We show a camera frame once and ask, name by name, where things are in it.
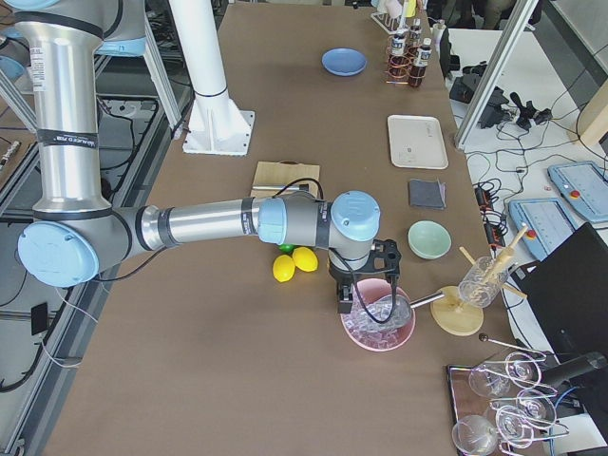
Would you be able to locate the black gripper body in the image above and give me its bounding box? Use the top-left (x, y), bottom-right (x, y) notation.
top-left (329, 239), bottom-right (401, 314)

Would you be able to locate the blue plate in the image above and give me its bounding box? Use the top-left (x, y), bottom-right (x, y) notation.
top-left (321, 47), bottom-right (368, 77)

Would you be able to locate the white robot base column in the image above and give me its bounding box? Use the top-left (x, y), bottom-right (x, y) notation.
top-left (170, 0), bottom-right (255, 157)

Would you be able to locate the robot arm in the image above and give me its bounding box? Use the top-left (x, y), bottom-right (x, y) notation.
top-left (12, 1), bottom-right (400, 314)

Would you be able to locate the green bowl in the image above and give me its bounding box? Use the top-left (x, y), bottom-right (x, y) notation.
top-left (408, 220), bottom-right (452, 259)

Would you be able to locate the metal ice scoop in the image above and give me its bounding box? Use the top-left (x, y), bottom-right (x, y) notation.
top-left (365, 292), bottom-right (445, 332)

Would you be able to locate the pink bowl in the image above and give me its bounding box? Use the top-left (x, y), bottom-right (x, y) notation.
top-left (340, 278), bottom-right (416, 352)

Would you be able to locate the clear ice cubes pile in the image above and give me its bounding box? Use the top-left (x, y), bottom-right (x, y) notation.
top-left (341, 294), bottom-right (414, 351)

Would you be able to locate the grey folded cloth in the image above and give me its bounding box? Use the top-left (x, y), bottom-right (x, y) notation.
top-left (408, 180), bottom-right (446, 210)

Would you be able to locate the yellow lemon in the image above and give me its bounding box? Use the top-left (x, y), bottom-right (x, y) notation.
top-left (292, 246), bottom-right (318, 273)
top-left (272, 255), bottom-right (295, 283)

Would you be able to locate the wooden cup tree stand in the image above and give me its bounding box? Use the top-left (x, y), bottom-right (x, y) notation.
top-left (430, 224), bottom-right (527, 336)

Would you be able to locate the clear glass mug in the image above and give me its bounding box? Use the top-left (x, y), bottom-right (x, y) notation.
top-left (458, 256), bottom-right (508, 309)

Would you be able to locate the green lime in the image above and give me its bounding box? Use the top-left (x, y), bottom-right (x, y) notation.
top-left (278, 243), bottom-right (295, 254)

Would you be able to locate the steel cylinder muddler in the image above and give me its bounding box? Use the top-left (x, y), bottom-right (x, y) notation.
top-left (252, 183), bottom-right (310, 192)

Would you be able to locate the cream rabbit tray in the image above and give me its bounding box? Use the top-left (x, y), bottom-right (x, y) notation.
top-left (388, 114), bottom-right (448, 170)

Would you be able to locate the wooden cutting board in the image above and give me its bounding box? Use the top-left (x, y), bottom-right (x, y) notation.
top-left (250, 161), bottom-right (320, 198)

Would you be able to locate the teach pendant near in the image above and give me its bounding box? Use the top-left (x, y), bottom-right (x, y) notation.
top-left (508, 198), bottom-right (580, 260)

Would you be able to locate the teach pendant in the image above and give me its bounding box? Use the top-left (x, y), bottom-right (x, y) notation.
top-left (547, 161), bottom-right (608, 223)
top-left (508, 198), bottom-right (580, 260)

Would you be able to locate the black laptop monitor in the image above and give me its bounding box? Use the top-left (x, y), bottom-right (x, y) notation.
top-left (512, 222), bottom-right (607, 355)

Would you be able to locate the wine glass rack tray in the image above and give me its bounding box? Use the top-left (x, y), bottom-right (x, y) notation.
top-left (446, 349), bottom-right (570, 455)

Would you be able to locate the bottle lower left in rack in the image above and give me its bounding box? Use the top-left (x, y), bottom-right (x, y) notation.
top-left (408, 38), bottom-right (432, 87)

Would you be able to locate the bottle in rack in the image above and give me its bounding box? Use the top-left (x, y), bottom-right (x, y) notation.
top-left (389, 28), bottom-right (408, 66)
top-left (408, 18), bottom-right (422, 55)
top-left (408, 38), bottom-right (432, 87)

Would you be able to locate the teach pendant far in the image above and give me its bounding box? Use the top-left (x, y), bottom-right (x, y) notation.
top-left (547, 161), bottom-right (608, 223)

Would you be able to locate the bottle upper in rack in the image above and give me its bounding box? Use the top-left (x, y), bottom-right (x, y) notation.
top-left (389, 28), bottom-right (408, 66)

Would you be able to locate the bottle lower right in rack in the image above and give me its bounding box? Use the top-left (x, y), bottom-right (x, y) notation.
top-left (408, 18), bottom-right (422, 55)

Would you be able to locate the copper wire bottle rack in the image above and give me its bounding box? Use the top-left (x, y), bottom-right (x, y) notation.
top-left (385, 38), bottom-right (417, 86)

